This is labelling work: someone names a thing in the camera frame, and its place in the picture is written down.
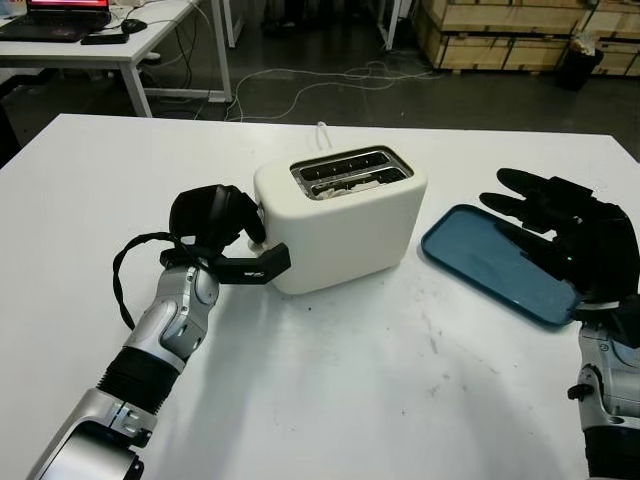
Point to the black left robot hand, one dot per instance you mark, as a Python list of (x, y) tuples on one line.
[(210, 215)]

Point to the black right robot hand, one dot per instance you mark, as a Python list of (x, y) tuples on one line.
[(590, 240)]

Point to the white toaster lever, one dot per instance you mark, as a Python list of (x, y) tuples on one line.
[(258, 245)]

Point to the blue plastic tray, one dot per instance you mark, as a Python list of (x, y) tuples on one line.
[(480, 255)]

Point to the white two-slot toaster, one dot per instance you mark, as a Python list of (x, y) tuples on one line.
[(345, 240)]

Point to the black trash bin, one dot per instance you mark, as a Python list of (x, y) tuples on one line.
[(582, 67)]

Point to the white office desk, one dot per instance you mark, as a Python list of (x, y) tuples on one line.
[(125, 55)]

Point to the wooden crate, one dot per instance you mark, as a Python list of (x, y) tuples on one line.
[(500, 35), (620, 45)]

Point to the black computer mouse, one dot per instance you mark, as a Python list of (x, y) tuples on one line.
[(134, 26)]

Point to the black phone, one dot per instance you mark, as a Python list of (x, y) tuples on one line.
[(105, 39)]

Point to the black laptop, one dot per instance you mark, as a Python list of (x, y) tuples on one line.
[(55, 22)]

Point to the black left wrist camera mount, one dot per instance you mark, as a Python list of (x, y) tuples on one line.
[(255, 270)]

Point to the white desk frame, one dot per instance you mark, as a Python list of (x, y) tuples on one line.
[(231, 20)]

